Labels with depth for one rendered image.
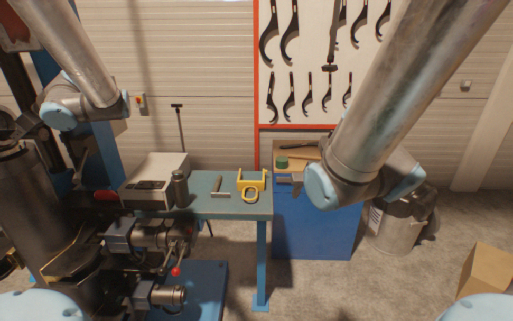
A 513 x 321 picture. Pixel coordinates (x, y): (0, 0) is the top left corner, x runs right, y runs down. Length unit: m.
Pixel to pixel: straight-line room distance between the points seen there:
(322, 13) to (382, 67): 2.48
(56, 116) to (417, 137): 3.33
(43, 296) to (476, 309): 0.44
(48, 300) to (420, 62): 0.45
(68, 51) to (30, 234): 0.90
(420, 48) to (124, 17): 2.95
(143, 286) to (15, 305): 1.40
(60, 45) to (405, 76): 0.61
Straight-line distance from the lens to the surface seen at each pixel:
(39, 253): 1.47
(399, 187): 0.53
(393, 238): 2.62
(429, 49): 0.32
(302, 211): 2.10
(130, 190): 1.37
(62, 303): 0.36
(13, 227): 1.40
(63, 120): 0.92
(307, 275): 2.40
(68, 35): 0.66
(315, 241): 2.35
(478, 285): 2.56
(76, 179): 1.19
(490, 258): 2.74
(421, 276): 2.74
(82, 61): 0.71
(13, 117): 1.32
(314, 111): 2.94
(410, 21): 0.32
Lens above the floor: 1.89
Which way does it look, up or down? 28 degrees down
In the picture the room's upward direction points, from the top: straight up
